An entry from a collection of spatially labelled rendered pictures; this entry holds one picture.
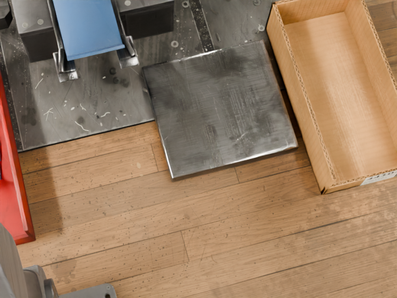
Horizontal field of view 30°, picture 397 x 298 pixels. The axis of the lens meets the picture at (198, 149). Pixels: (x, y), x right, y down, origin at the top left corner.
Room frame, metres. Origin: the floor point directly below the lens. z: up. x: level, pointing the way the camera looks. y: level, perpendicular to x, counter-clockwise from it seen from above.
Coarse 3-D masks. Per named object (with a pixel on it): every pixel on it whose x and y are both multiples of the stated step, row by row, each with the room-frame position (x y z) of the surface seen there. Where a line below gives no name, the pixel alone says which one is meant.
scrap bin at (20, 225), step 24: (0, 72) 0.38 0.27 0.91; (0, 96) 0.33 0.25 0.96; (0, 120) 0.31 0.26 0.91; (0, 144) 0.28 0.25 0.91; (0, 168) 0.25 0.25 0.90; (0, 192) 0.22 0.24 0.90; (24, 192) 0.22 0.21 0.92; (0, 216) 0.19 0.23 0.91; (24, 216) 0.18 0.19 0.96; (24, 240) 0.16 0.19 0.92
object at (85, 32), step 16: (64, 0) 0.46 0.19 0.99; (80, 0) 0.46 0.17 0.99; (96, 0) 0.46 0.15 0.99; (64, 16) 0.43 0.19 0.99; (80, 16) 0.44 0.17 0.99; (96, 16) 0.44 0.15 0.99; (112, 16) 0.44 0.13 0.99; (64, 32) 0.41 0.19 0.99; (80, 32) 0.41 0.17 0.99; (96, 32) 0.42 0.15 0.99; (112, 32) 0.42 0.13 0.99; (80, 48) 0.39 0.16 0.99; (96, 48) 0.40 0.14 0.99; (112, 48) 0.39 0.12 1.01
